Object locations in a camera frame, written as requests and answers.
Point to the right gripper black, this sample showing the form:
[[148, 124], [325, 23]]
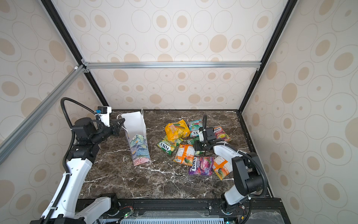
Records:
[[197, 145]]

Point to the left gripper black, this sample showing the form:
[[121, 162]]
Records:
[[116, 129]]

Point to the floral white paper bag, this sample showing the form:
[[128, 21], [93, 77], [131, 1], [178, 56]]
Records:
[[135, 130]]

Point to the purple Fox's candy bag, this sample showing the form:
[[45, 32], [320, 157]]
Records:
[[202, 166]]

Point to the orange snack bag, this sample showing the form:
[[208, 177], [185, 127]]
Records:
[[222, 167], [185, 155]]

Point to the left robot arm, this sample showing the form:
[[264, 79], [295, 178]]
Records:
[[86, 136]]

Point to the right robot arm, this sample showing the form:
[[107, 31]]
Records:
[[250, 180]]

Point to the pink Fox's candy bag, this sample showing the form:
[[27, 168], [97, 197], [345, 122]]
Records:
[[221, 134]]

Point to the teal Fox's candy bag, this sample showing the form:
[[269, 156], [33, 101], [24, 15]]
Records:
[[194, 127]]

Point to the green snack bag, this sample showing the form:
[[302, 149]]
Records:
[[195, 142]]

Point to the yellow snack bag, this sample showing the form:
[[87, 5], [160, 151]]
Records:
[[177, 130]]

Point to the green Fox's candy bag small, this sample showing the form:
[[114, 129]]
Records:
[[168, 146]]

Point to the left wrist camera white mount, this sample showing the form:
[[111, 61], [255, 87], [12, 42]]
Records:
[[103, 114]]

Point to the horizontal aluminium rail back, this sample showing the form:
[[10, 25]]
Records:
[[172, 65]]

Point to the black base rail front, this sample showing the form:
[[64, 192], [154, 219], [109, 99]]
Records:
[[195, 211]]

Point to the aluminium rail left side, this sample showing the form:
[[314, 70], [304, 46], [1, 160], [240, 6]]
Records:
[[15, 138]]

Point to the black frame post left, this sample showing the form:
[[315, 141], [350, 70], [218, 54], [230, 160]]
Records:
[[61, 27]]

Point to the black frame post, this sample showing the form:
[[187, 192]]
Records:
[[289, 8], [61, 27]]

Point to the black frame post right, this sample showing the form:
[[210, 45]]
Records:
[[289, 8]]

